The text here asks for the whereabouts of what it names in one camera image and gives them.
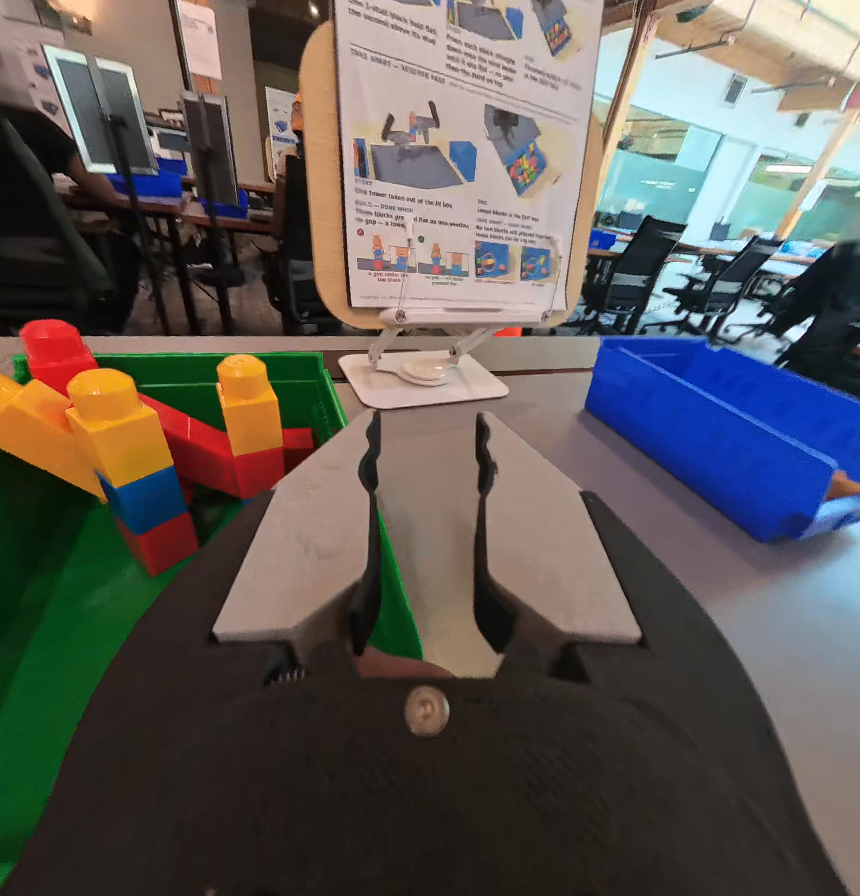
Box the black office chair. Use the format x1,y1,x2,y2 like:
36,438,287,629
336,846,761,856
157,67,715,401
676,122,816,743
582,217,687,337
671,236,784,344

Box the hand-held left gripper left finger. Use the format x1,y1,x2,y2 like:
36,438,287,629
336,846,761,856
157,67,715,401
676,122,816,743
213,411,385,656

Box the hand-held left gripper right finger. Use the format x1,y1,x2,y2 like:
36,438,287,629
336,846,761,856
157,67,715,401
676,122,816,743
472,411,642,656

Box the wooden document stand white base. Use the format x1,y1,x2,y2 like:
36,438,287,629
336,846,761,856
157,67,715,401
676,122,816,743
299,0,607,411

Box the green plastic bin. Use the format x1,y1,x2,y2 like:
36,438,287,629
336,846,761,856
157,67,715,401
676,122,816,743
0,350,424,869

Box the white display on stand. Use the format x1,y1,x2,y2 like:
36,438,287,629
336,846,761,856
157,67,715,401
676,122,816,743
44,45,159,176

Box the black display on stand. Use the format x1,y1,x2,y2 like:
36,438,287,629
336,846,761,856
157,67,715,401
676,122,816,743
178,91,243,211

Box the blue plastic bin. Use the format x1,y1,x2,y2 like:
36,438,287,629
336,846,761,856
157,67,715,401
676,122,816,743
111,157,190,200
585,336,860,544

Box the laminated instruction sheet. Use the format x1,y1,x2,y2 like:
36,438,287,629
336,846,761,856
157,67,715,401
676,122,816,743
332,0,606,317

